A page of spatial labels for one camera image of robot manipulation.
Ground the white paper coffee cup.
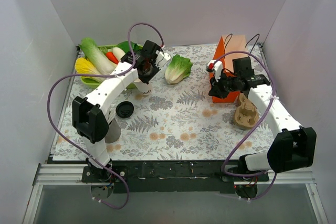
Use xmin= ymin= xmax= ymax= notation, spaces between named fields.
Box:
xmin=133 ymin=79 xmax=153 ymax=100

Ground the orange paper bag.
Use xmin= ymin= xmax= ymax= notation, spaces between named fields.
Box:
xmin=209 ymin=34 xmax=260 ymax=103

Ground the black plastic cup lid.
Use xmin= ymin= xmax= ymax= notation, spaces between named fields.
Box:
xmin=116 ymin=101 xmax=134 ymax=119

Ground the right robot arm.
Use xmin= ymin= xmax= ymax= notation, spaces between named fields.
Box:
xmin=206 ymin=57 xmax=317 ymax=181

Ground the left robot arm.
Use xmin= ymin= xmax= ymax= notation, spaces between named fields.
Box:
xmin=72 ymin=40 xmax=171 ymax=182

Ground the green bok choy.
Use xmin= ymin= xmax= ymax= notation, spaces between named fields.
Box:
xmin=116 ymin=41 xmax=142 ymax=53

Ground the white radish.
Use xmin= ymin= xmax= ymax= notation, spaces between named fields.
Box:
xmin=112 ymin=47 xmax=125 ymax=62

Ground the loose green lettuce head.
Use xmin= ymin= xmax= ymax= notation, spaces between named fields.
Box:
xmin=165 ymin=54 xmax=193 ymax=84

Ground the brown cardboard cup carrier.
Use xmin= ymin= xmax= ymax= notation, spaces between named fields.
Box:
xmin=233 ymin=93 xmax=259 ymax=130

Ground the orange carrot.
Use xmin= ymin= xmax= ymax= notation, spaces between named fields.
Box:
xmin=106 ymin=51 xmax=119 ymax=65

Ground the napa cabbage green white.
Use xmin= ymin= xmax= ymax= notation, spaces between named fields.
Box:
xmin=79 ymin=38 xmax=117 ymax=75

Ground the green vegetable tray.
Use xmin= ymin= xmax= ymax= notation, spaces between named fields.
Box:
xmin=80 ymin=44 xmax=148 ymax=90

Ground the yellow cabbage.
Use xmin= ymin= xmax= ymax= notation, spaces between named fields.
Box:
xmin=75 ymin=58 xmax=105 ymax=83

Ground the floral table mat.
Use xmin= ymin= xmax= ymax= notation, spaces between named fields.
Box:
xmin=52 ymin=45 xmax=295 ymax=161

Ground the grey straw holder cup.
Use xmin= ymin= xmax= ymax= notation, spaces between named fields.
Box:
xmin=104 ymin=118 xmax=121 ymax=144

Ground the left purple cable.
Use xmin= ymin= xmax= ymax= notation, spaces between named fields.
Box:
xmin=47 ymin=23 xmax=165 ymax=210

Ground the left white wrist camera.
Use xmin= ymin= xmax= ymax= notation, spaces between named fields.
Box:
xmin=154 ymin=49 xmax=171 ymax=69

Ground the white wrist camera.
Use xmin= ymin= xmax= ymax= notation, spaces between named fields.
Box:
xmin=206 ymin=60 xmax=223 ymax=82
xmin=154 ymin=49 xmax=171 ymax=69

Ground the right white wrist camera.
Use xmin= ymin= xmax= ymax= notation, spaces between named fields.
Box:
xmin=206 ymin=60 xmax=223 ymax=82

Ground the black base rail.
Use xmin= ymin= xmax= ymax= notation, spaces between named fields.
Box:
xmin=81 ymin=159 xmax=270 ymax=195

